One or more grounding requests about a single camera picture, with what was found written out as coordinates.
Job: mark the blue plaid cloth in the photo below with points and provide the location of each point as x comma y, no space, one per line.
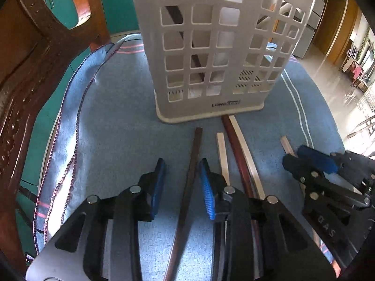
117,123

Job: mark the grey refrigerator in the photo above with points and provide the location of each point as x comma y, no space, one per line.
310,20

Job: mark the carved brown wooden chair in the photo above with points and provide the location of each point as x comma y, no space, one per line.
29,64

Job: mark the wooden dining chair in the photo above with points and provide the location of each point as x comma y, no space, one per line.
350,55

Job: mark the white plastic laundry basket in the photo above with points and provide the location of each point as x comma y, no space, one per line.
222,109

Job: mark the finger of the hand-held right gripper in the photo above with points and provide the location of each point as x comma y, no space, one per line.
318,158
298,166

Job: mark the wooden stool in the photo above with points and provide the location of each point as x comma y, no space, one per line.
363,126

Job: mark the brown wooden door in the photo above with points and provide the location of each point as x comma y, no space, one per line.
331,29

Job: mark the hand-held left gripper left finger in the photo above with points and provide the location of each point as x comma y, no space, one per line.
158,181

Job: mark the light wooden chopstick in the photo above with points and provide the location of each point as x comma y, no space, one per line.
246,155
277,20
287,146
288,7
221,152

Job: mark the green vine garland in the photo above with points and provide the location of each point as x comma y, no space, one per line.
364,42

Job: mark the dark wooden chopstick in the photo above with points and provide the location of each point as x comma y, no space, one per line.
175,11
192,164
234,143

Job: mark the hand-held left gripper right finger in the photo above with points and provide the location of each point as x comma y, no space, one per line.
206,187

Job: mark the pink cloth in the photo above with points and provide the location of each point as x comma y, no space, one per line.
356,70

